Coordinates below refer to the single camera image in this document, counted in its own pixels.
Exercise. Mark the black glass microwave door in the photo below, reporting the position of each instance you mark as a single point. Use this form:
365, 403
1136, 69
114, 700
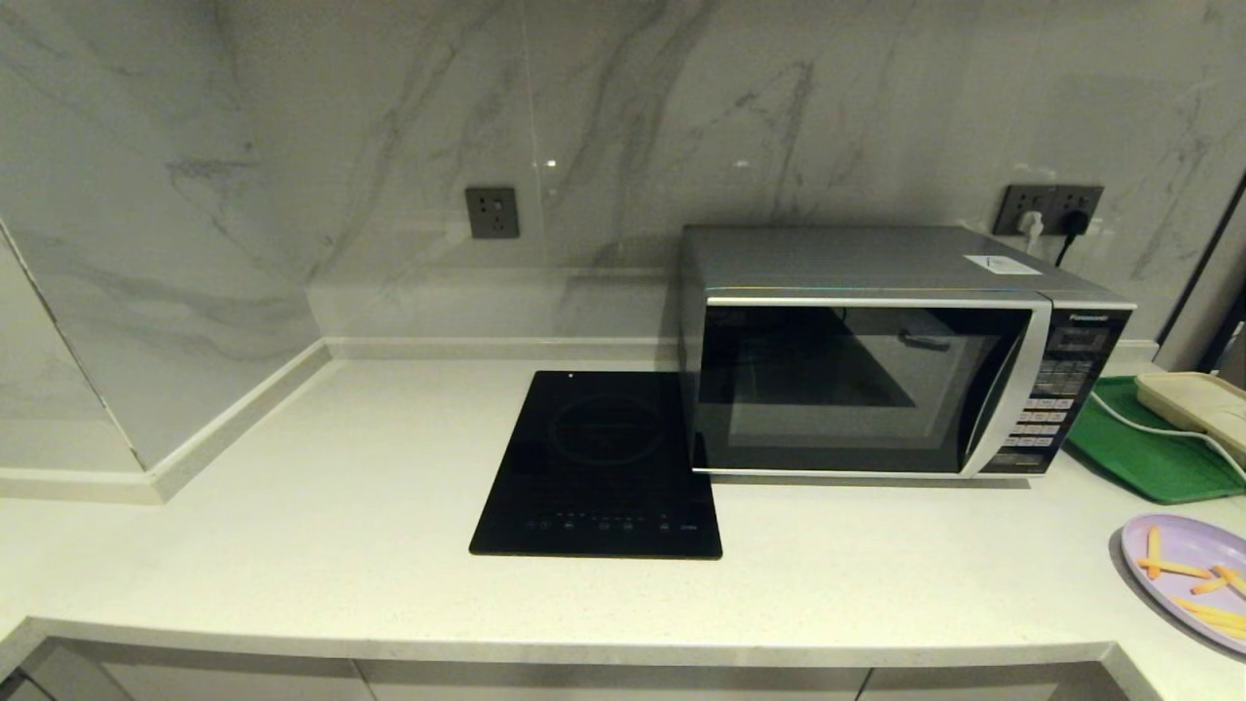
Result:
837, 389

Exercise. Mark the purple plate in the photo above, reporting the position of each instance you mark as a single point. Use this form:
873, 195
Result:
1183, 535

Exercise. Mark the silver microwave oven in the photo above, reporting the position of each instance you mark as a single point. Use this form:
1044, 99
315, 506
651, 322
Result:
857, 258

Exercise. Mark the black induction cooktop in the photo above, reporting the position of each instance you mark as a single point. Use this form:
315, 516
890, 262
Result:
599, 467

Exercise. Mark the grey cabinet front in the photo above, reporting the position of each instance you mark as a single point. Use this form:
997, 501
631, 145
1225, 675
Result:
584, 686
195, 682
973, 686

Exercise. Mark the white paper label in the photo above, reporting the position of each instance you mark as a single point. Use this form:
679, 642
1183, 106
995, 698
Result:
1003, 265

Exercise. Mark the white power plug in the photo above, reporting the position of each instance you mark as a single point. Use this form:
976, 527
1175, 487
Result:
1031, 229

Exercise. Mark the black power plug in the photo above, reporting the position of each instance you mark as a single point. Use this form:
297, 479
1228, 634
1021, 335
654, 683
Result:
1074, 223

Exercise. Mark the green plastic tray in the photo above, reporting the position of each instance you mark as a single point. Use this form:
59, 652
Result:
1139, 458

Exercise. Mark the grey single wall socket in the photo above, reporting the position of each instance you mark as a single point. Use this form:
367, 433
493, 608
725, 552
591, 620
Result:
492, 213

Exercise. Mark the grey double wall socket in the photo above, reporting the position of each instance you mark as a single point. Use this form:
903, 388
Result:
1022, 200

